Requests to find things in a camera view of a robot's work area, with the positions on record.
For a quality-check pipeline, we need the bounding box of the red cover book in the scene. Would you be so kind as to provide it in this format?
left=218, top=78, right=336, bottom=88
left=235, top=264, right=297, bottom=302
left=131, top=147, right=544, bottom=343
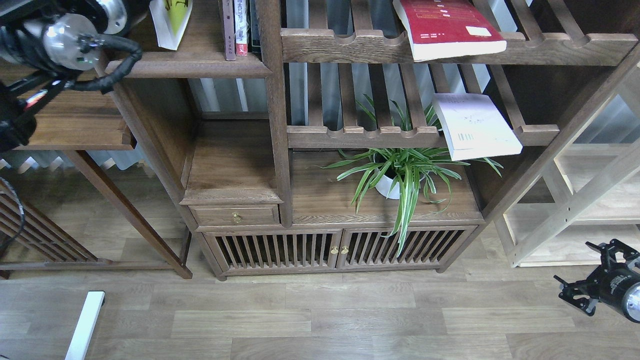
left=392, top=0, right=507, bottom=62

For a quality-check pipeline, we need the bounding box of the dark wooden bookshelf cabinet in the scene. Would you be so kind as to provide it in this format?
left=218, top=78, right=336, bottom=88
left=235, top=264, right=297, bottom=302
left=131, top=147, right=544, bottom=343
left=114, top=0, right=639, bottom=280

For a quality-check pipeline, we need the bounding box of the pale pink book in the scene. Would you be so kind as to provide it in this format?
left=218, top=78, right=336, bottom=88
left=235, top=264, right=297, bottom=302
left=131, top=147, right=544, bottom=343
left=432, top=93, right=522, bottom=161

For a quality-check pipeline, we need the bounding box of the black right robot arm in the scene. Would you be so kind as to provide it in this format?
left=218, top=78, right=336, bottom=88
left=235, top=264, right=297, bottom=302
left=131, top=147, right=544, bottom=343
left=554, top=238, right=640, bottom=323

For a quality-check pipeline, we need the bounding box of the red white upright book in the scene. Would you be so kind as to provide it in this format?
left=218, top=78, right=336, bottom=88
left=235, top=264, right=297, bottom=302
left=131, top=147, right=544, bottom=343
left=233, top=0, right=249, bottom=57

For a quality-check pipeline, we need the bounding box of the dark wooden side table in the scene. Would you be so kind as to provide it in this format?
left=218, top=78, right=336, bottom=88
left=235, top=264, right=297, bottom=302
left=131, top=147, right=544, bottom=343
left=1, top=78, right=194, bottom=280

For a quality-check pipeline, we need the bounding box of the green spider plant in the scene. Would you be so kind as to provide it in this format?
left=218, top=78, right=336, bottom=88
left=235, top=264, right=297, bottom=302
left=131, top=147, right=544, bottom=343
left=316, top=94, right=505, bottom=258

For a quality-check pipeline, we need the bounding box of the dark upright book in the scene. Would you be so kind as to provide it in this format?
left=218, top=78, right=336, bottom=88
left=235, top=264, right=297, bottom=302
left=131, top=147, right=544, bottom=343
left=249, top=0, right=262, bottom=56

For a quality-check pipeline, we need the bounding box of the right slatted cabinet door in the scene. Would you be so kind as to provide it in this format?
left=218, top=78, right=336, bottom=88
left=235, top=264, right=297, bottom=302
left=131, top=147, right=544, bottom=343
left=330, top=225, right=476, bottom=272

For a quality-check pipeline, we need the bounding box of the white metal leg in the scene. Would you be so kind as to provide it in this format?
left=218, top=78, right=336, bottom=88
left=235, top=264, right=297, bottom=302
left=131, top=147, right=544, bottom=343
left=64, top=291, right=106, bottom=360

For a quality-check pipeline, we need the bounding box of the light wooden shelf unit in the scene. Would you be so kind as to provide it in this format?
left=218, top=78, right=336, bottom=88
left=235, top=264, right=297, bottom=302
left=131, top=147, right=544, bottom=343
left=494, top=66, right=640, bottom=267

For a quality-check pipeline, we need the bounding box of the small wooden drawer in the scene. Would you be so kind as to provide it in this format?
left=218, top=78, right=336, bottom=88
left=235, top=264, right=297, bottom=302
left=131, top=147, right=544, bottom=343
left=189, top=203, right=280, bottom=227

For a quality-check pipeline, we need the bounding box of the white plant pot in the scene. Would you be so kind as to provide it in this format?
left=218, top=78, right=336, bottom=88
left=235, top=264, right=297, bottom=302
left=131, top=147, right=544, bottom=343
left=372, top=153, right=426, bottom=201

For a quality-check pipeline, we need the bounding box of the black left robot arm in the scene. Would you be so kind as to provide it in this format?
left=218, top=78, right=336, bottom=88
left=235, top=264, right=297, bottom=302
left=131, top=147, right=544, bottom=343
left=0, top=0, right=150, bottom=152

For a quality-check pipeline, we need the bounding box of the maroon upright book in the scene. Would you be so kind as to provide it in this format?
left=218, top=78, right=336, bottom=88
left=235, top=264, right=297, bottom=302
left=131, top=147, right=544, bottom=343
left=219, top=0, right=236, bottom=61

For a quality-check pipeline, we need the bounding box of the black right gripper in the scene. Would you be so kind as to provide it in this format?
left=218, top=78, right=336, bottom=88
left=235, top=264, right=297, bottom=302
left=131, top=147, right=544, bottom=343
left=553, top=239, right=640, bottom=323

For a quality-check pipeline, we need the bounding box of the white and yellow book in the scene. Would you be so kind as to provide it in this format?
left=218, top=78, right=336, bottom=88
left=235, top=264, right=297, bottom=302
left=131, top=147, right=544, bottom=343
left=150, top=0, right=194, bottom=51

